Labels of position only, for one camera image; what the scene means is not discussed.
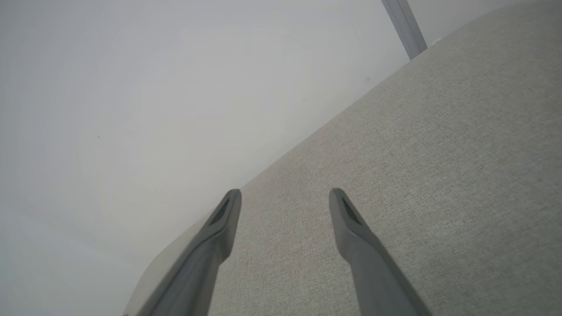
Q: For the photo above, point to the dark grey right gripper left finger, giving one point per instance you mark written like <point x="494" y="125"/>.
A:
<point x="197" y="272"/>

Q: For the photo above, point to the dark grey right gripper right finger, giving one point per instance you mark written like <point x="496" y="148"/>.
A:
<point x="373" y="281"/>

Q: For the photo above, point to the grey fabric sofa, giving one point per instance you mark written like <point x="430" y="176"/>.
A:
<point x="439" y="153"/>

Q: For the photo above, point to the grey wall post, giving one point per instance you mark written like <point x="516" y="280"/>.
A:
<point x="406" y="30"/>

